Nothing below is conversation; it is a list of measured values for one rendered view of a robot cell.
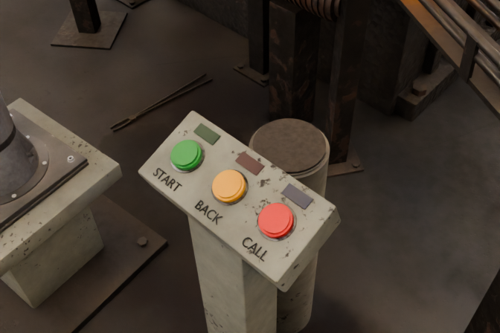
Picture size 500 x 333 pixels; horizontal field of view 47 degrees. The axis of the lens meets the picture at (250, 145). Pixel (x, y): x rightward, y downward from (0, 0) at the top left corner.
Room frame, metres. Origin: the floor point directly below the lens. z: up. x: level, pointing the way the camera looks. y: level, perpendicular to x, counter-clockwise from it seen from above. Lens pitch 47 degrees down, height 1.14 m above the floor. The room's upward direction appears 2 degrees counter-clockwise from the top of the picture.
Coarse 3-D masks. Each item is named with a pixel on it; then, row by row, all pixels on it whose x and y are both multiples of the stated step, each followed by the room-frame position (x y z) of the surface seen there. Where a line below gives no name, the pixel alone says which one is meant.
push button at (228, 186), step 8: (224, 176) 0.44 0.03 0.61; (232, 176) 0.44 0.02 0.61; (240, 176) 0.44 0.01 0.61; (216, 184) 0.44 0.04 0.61; (224, 184) 0.43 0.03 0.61; (232, 184) 0.43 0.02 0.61; (240, 184) 0.43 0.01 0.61; (216, 192) 0.43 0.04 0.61; (224, 192) 0.42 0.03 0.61; (232, 192) 0.42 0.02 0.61; (240, 192) 0.42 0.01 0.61; (224, 200) 0.42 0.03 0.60; (232, 200) 0.42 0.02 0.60
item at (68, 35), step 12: (72, 0) 1.59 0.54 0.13; (84, 0) 1.58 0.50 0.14; (72, 12) 1.71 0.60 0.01; (84, 12) 1.58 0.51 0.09; (96, 12) 1.62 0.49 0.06; (108, 12) 1.70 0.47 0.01; (120, 12) 1.70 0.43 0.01; (72, 24) 1.64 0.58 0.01; (84, 24) 1.58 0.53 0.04; (96, 24) 1.60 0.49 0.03; (108, 24) 1.63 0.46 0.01; (120, 24) 1.63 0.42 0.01; (60, 36) 1.57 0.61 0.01; (72, 36) 1.57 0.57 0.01; (84, 36) 1.57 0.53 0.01; (96, 36) 1.56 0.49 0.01; (108, 36) 1.56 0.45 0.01; (96, 48) 1.51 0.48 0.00; (108, 48) 1.50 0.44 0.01
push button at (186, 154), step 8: (176, 144) 0.50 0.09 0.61; (184, 144) 0.50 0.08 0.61; (192, 144) 0.50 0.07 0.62; (176, 152) 0.49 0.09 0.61; (184, 152) 0.49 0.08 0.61; (192, 152) 0.48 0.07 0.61; (200, 152) 0.48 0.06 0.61; (176, 160) 0.48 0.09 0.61; (184, 160) 0.48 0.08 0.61; (192, 160) 0.47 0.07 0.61; (184, 168) 0.47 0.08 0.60; (192, 168) 0.47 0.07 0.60
